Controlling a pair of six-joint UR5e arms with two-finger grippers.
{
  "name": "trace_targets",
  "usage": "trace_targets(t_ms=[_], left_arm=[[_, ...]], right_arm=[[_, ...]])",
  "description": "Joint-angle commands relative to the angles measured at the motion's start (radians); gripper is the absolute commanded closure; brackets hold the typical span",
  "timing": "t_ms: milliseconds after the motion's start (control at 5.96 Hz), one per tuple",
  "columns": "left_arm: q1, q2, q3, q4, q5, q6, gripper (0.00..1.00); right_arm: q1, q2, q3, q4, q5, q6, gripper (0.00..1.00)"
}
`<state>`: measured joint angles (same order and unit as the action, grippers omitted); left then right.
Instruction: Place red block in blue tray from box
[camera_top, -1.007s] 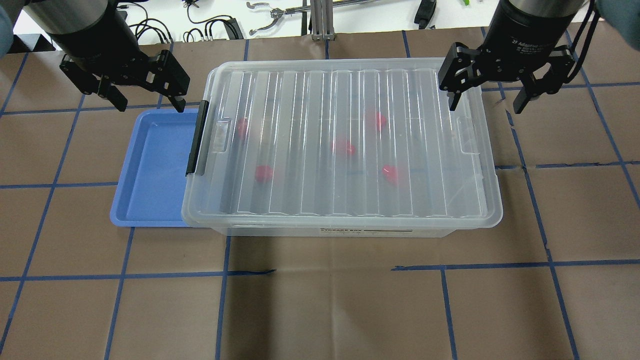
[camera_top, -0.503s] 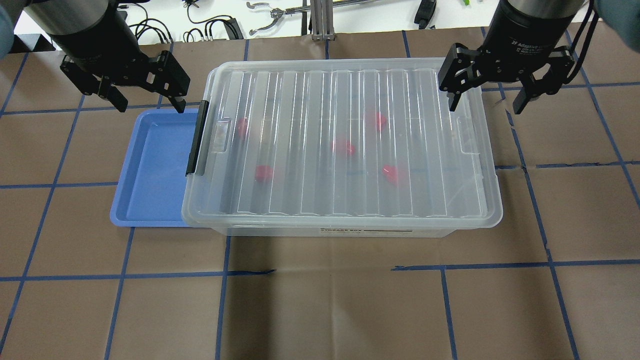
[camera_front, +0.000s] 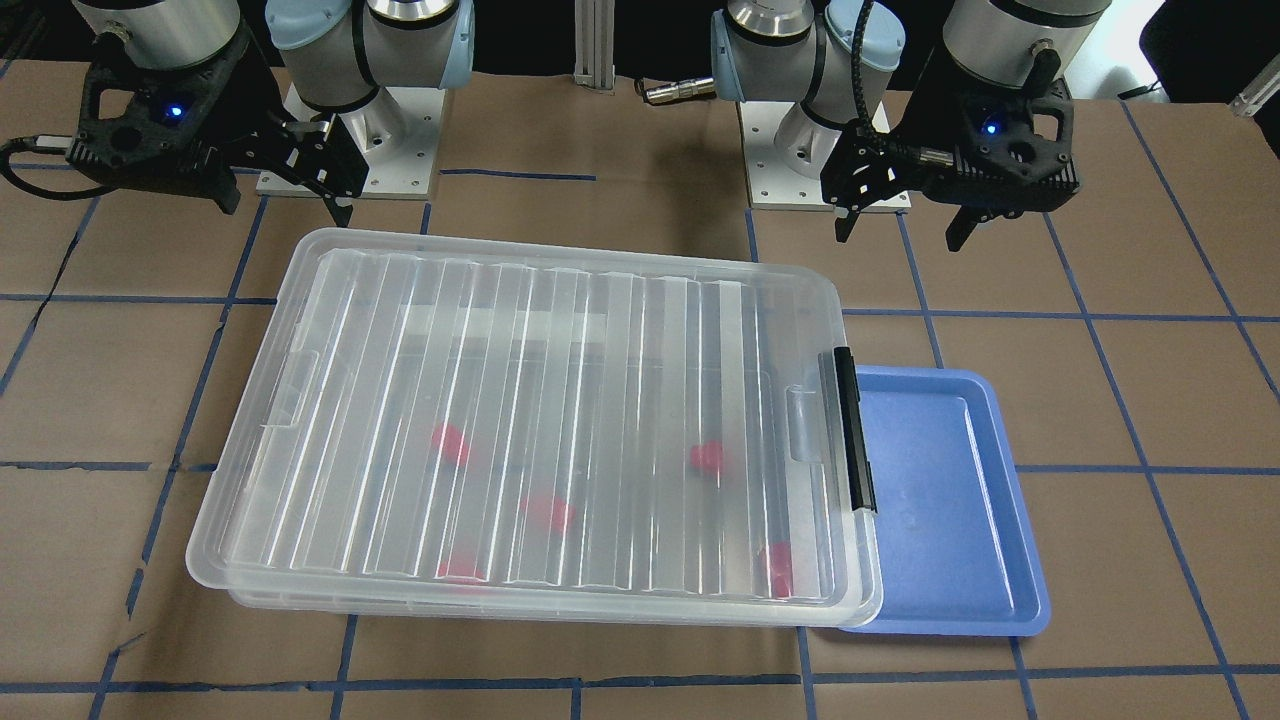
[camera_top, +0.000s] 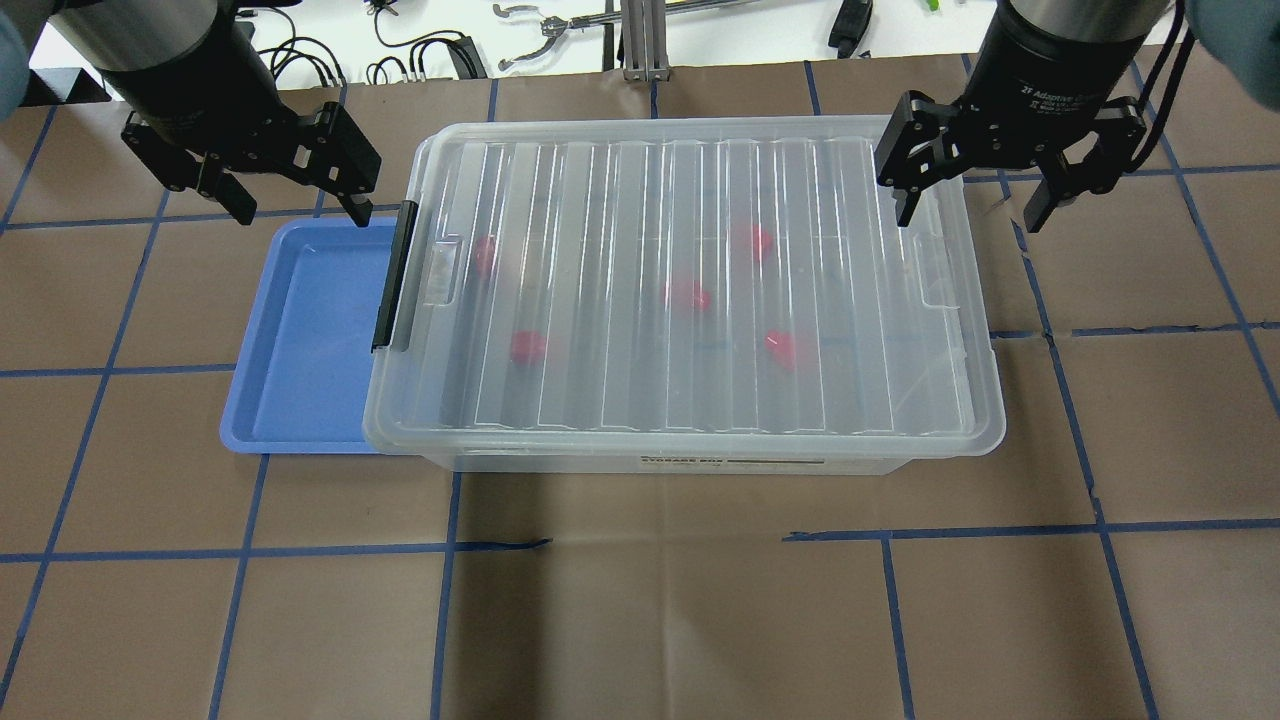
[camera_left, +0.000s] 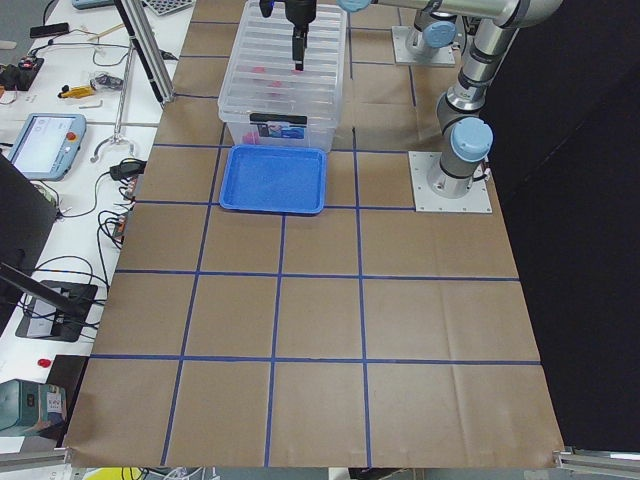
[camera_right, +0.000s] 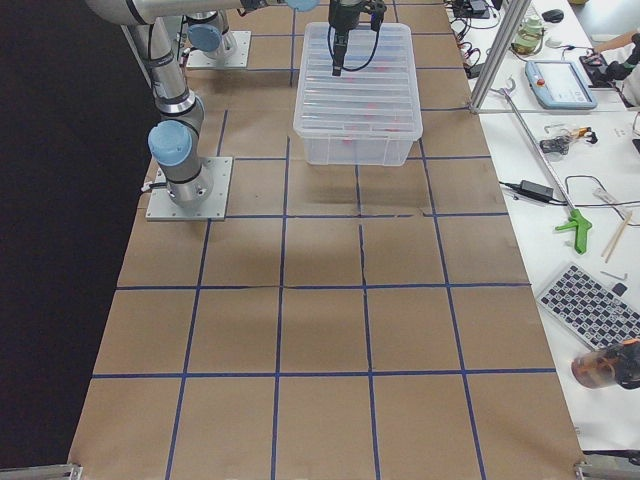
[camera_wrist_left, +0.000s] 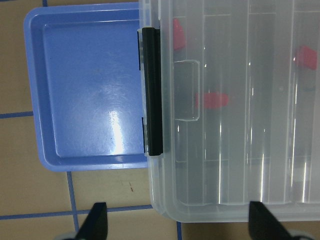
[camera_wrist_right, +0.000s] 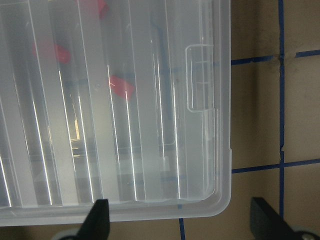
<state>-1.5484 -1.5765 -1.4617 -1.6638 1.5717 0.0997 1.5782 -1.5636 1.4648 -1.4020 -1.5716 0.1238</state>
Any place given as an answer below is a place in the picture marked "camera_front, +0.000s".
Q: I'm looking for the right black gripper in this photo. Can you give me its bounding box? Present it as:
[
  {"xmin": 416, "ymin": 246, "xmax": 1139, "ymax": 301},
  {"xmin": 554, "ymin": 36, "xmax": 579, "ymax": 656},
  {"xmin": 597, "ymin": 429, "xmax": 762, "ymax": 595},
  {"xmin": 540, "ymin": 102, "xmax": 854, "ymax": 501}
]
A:
[{"xmin": 67, "ymin": 23, "xmax": 366, "ymax": 228}]

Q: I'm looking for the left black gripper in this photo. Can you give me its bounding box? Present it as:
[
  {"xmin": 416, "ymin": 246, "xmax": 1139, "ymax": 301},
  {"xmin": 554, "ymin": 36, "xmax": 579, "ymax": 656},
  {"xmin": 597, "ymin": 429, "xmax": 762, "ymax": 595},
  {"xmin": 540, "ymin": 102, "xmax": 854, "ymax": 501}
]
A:
[{"xmin": 822, "ymin": 79, "xmax": 1082, "ymax": 252}]

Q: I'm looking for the clear plastic box lid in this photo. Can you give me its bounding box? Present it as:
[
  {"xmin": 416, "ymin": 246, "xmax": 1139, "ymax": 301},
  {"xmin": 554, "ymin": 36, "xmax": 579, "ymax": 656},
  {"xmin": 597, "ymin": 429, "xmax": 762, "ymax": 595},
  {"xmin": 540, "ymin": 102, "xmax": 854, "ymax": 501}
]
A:
[{"xmin": 186, "ymin": 228, "xmax": 884, "ymax": 603}]

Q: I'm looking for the red block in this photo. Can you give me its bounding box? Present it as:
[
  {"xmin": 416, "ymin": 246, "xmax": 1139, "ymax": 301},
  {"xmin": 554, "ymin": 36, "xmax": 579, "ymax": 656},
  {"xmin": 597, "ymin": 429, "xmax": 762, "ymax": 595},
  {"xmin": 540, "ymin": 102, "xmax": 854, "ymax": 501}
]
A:
[
  {"xmin": 687, "ymin": 439, "xmax": 726, "ymax": 478},
  {"xmin": 430, "ymin": 423, "xmax": 470, "ymax": 468},
  {"xmin": 520, "ymin": 495, "xmax": 579, "ymax": 537},
  {"xmin": 756, "ymin": 541, "xmax": 795, "ymax": 600}
]

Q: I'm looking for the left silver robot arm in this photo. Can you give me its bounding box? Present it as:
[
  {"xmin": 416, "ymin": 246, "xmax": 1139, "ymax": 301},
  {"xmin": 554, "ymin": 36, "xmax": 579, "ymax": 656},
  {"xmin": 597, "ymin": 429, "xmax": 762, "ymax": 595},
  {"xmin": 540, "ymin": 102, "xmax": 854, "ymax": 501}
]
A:
[{"xmin": 710, "ymin": 1, "xmax": 1108, "ymax": 251}]

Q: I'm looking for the blue plastic tray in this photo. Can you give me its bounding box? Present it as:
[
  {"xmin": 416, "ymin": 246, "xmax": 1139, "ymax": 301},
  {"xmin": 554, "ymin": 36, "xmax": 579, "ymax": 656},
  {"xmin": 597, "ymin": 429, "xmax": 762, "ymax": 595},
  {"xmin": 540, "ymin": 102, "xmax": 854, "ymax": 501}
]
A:
[{"xmin": 858, "ymin": 365, "xmax": 1051, "ymax": 637}]

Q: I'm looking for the red block front edge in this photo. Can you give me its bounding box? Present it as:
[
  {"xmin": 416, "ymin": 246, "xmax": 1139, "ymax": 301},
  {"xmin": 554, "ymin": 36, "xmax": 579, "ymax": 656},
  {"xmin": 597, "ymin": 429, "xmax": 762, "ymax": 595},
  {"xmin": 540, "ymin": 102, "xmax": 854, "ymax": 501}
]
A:
[{"xmin": 435, "ymin": 553, "xmax": 488, "ymax": 588}]

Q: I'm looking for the clear plastic storage box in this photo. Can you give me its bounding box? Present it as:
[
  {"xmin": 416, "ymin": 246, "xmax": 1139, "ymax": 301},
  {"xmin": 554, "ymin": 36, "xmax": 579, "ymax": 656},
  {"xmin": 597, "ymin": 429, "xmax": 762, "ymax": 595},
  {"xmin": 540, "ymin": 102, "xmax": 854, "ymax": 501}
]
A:
[{"xmin": 228, "ymin": 584, "xmax": 884, "ymax": 626}]

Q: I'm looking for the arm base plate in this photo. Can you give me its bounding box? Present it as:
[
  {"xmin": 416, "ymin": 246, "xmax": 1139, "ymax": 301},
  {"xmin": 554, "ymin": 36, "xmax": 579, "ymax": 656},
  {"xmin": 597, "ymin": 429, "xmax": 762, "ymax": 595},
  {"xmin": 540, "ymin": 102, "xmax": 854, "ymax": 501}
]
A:
[
  {"xmin": 256, "ymin": 82, "xmax": 445, "ymax": 199},
  {"xmin": 737, "ymin": 101, "xmax": 838, "ymax": 211}
]

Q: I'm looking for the metal cable connector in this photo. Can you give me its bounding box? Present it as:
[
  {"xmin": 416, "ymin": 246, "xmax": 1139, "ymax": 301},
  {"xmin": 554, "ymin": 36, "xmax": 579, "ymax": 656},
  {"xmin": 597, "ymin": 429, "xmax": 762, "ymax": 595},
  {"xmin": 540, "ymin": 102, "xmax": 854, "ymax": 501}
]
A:
[{"xmin": 635, "ymin": 77, "xmax": 717, "ymax": 106}]

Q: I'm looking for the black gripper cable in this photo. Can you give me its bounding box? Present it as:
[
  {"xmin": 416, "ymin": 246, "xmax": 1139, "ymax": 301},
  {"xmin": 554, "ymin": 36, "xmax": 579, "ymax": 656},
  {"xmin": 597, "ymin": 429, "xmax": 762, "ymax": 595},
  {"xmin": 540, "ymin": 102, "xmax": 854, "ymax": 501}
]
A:
[{"xmin": 0, "ymin": 135, "xmax": 91, "ymax": 202}]

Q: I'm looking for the black box latch handle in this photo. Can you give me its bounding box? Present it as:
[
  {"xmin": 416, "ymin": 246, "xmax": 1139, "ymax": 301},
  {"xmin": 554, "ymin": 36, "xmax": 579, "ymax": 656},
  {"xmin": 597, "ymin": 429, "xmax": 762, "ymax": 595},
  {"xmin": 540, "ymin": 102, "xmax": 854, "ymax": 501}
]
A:
[{"xmin": 833, "ymin": 346, "xmax": 878, "ymax": 512}]

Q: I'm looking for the aluminium frame post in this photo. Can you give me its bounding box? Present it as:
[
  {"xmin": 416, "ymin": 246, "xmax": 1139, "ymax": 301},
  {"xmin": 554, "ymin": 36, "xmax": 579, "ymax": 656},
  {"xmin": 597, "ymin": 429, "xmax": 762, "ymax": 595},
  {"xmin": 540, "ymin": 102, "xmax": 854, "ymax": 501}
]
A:
[{"xmin": 573, "ymin": 0, "xmax": 616, "ymax": 94}]

